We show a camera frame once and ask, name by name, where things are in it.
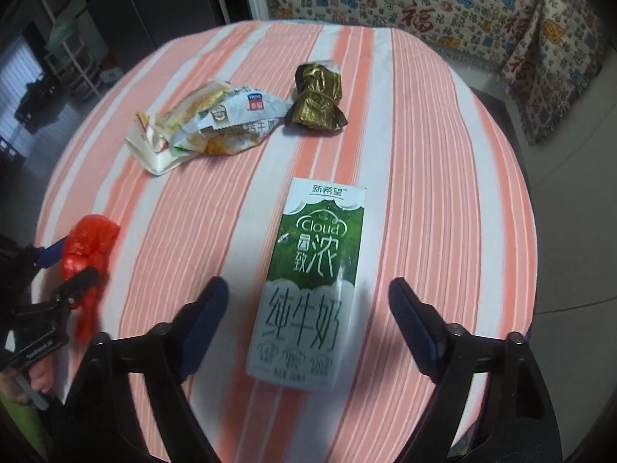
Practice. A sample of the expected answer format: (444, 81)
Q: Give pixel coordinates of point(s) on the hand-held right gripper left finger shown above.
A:
(207, 318)

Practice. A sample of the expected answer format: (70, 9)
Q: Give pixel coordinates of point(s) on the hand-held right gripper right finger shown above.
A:
(414, 318)

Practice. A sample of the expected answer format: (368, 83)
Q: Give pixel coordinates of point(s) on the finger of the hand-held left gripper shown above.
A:
(77, 287)
(48, 254)

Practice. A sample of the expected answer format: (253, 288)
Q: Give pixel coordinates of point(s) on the red plastic bag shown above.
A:
(91, 241)

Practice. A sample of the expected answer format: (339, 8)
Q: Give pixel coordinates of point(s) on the green white milk carton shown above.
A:
(313, 275)

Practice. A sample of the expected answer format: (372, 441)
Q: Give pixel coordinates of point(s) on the person's left hand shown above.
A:
(38, 377)

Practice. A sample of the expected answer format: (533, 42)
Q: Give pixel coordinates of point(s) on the orange striped tablecloth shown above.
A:
(202, 212)

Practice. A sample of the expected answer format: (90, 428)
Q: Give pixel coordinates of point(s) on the crumpled snack wrapper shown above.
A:
(202, 125)

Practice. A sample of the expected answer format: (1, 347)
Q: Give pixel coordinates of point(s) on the white storage rack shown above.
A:
(72, 53)

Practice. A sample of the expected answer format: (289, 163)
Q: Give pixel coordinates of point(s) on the gold foil wrapper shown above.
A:
(315, 99)

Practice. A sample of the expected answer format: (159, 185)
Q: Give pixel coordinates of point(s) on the grey refrigerator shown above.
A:
(144, 5)

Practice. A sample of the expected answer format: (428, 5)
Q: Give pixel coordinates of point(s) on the narrow printed blanket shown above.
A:
(559, 58)

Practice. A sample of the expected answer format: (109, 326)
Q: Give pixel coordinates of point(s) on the large printed blanket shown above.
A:
(409, 0)

